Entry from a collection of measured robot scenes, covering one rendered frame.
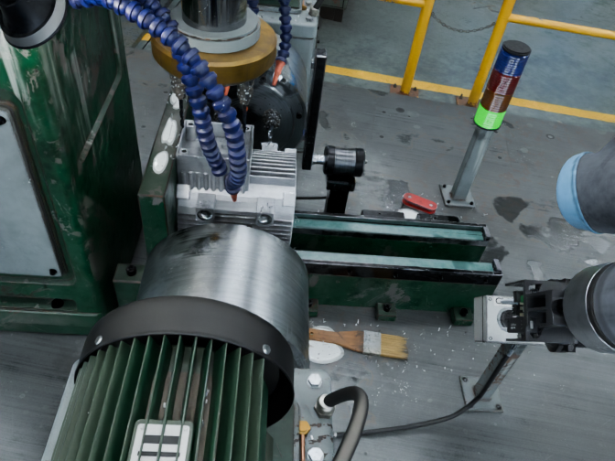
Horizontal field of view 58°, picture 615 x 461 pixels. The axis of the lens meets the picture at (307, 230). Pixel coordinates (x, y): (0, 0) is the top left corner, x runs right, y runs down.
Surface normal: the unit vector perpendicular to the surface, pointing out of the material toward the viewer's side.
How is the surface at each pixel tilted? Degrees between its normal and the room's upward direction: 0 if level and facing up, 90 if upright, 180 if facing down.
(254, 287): 21
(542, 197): 0
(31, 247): 90
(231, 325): 25
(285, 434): 0
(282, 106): 90
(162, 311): 10
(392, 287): 90
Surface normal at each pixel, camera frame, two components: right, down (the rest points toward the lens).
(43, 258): 0.00, 0.71
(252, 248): 0.39, -0.65
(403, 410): 0.11, -0.70
